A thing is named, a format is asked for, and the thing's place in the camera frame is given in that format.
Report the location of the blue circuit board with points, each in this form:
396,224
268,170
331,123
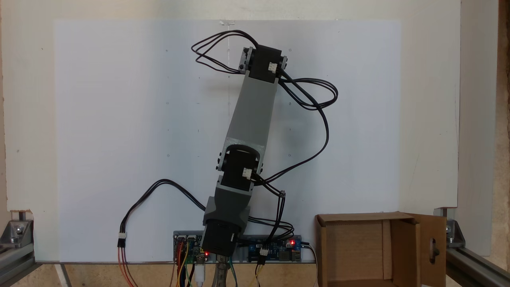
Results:
275,251

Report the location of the green circuit board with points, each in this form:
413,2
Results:
191,255

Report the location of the clear tape strip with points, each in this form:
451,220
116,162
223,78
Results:
227,22

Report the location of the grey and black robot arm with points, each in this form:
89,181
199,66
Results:
253,115

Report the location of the open cardboard box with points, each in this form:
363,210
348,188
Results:
358,251

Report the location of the aluminium frame post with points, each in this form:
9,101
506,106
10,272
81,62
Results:
16,259
474,267

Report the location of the white paper sheet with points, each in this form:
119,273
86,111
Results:
119,119

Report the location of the metal table clamp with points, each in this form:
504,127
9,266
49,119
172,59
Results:
221,275

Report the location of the metal corner bracket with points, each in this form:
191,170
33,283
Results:
16,231
452,231

